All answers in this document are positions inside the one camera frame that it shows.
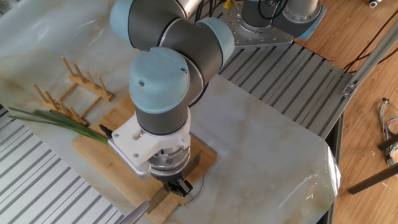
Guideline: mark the steel kitchen knife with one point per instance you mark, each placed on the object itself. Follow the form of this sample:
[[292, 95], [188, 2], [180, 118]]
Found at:
[[155, 200]]

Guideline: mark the yellow plug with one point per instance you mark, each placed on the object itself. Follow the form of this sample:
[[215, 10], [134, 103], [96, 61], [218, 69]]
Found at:
[[228, 3]]

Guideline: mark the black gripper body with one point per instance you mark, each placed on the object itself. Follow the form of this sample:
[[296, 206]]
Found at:
[[169, 180]]

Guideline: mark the wooden cutting board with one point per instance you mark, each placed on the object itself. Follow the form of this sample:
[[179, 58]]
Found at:
[[102, 155]]

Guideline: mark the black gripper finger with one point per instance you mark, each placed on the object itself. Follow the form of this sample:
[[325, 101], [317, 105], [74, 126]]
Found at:
[[187, 187], [172, 189]]

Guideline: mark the black metal bar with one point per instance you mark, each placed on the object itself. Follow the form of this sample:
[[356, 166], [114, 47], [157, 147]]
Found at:
[[373, 179], [388, 143]]

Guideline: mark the metal tools on table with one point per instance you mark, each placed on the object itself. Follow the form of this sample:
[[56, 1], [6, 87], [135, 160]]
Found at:
[[387, 124]]

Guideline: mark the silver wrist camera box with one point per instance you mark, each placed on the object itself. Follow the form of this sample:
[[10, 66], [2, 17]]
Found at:
[[130, 163]]

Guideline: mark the marble pattern table mat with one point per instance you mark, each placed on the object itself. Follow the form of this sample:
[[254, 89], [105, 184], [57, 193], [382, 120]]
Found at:
[[264, 140]]

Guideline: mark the aluminium frame beam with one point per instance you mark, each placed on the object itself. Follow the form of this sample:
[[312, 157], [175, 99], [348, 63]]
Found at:
[[370, 59]]

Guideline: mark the green garlic stalk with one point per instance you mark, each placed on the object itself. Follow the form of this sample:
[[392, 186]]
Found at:
[[68, 124]]

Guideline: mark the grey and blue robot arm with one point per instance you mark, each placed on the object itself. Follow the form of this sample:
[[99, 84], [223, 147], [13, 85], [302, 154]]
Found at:
[[174, 62]]

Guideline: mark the wooden peg rack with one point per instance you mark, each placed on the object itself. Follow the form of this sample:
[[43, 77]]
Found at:
[[93, 87]]

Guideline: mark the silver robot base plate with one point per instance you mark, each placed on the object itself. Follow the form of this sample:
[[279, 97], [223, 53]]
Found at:
[[255, 34]]

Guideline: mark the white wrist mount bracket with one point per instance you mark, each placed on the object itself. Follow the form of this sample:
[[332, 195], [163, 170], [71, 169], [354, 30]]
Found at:
[[136, 146]]

